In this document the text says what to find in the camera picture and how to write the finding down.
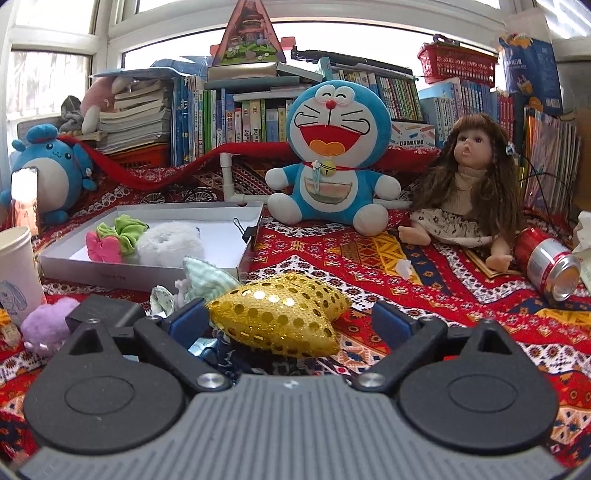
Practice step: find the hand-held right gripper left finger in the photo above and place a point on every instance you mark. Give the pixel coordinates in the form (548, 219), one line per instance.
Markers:
(187, 319)

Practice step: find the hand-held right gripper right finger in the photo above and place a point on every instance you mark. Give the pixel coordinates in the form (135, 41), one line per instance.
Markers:
(392, 321)

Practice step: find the green striped plush toy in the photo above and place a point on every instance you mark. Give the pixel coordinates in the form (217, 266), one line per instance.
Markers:
(207, 281)

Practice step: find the gold foil ball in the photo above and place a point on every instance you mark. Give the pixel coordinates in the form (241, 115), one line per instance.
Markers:
(277, 314)

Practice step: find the white cardboard box tray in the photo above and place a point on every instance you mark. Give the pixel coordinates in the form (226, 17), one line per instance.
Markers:
(207, 226)

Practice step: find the small paper-wrapped snack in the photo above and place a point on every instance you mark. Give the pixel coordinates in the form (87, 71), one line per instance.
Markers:
(8, 334)

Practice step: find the small green patterned cloth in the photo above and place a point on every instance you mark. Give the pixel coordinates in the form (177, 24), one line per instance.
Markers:
(162, 299)

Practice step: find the small crumpled tissue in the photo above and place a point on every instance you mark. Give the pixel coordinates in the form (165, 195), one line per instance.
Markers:
(404, 268)

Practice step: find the dark blue patterned cloth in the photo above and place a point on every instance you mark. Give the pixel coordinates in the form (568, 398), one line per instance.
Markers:
(240, 361)

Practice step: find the red patterned blanket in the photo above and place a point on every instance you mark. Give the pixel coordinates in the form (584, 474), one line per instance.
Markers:
(369, 249)

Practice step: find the white fluffy ball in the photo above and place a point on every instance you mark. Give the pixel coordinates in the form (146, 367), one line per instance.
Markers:
(171, 244)

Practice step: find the black binder clip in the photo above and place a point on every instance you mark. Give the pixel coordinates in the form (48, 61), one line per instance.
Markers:
(249, 234)

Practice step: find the green scrunchie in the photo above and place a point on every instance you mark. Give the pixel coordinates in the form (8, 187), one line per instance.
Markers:
(131, 228)

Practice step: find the pink scrunchie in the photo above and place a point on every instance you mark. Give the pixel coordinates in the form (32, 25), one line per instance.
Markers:
(104, 249)

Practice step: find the purple fluffy toy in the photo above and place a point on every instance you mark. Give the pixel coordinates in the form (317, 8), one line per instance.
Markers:
(46, 323)

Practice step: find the red scarf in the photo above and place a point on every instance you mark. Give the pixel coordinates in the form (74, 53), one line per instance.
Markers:
(138, 177)

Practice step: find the red drink can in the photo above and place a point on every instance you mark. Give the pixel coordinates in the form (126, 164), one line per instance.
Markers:
(545, 258)

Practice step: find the orange plastic crate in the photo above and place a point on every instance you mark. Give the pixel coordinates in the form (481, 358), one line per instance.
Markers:
(143, 157)

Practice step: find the white paper cup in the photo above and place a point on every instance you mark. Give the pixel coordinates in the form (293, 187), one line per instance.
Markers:
(18, 267)

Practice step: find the long-haired doll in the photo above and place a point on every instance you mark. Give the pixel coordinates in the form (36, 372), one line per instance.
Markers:
(471, 152)

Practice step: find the coloured pencil box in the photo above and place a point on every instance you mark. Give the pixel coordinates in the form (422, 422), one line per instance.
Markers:
(411, 134)

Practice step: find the smartphone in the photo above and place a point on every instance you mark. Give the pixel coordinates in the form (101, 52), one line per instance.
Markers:
(25, 198)

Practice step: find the row of upright books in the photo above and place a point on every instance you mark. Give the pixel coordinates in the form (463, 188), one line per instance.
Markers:
(240, 120)

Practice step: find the round blue plush toy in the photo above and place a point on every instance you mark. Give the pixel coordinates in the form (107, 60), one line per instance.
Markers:
(55, 157)

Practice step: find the stack of worn books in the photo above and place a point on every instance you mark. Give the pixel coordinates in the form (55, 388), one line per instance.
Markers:
(138, 115)

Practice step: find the blue cat plush toy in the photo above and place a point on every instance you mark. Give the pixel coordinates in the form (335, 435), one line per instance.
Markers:
(332, 115)

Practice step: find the row of thin booklets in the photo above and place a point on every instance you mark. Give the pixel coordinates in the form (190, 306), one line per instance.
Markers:
(549, 152)

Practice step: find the grey plush toy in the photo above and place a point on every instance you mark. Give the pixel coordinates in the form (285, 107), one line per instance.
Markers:
(71, 113)

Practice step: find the pink plush toy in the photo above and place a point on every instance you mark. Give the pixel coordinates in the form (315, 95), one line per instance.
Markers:
(99, 97)

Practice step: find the flat stacked books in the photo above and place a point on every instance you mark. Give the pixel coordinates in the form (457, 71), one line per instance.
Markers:
(258, 85)

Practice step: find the blue flat folder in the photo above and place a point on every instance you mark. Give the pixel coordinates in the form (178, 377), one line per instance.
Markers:
(161, 69)

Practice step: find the black toy gun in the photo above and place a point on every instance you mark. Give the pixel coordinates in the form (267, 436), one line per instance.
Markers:
(360, 61)

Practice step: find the red plastic basket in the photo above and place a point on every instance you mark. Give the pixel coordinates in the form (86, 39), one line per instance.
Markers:
(457, 64)

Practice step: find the blue printed box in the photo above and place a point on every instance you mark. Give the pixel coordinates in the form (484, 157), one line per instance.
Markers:
(531, 69)

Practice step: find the triangular toy house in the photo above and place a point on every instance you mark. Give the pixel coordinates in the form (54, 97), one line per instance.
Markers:
(249, 37)

